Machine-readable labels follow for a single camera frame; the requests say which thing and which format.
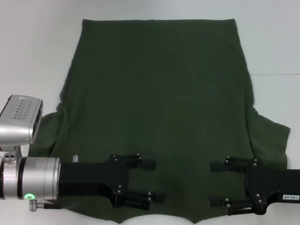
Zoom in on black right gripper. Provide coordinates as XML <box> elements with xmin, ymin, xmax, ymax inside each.
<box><xmin>208</xmin><ymin>154</ymin><xmax>300</xmax><ymax>217</ymax></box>

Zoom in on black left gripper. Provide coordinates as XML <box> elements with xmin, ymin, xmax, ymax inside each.
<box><xmin>58</xmin><ymin>153</ymin><xmax>166</xmax><ymax>210</ymax></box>

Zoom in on dark green t-shirt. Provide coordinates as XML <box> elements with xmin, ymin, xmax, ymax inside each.
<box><xmin>28</xmin><ymin>18</ymin><xmax>292</xmax><ymax>225</ymax></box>

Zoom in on thin dark wrist cable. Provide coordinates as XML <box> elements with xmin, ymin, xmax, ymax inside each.
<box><xmin>28</xmin><ymin>198</ymin><xmax>82</xmax><ymax>212</ymax></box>

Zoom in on silver camera mount bracket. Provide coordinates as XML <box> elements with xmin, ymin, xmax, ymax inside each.
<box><xmin>0</xmin><ymin>143</ymin><xmax>23</xmax><ymax>170</ymax></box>

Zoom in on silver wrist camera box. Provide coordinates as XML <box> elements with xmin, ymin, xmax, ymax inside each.
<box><xmin>0</xmin><ymin>94</ymin><xmax>44</xmax><ymax>145</ymax></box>

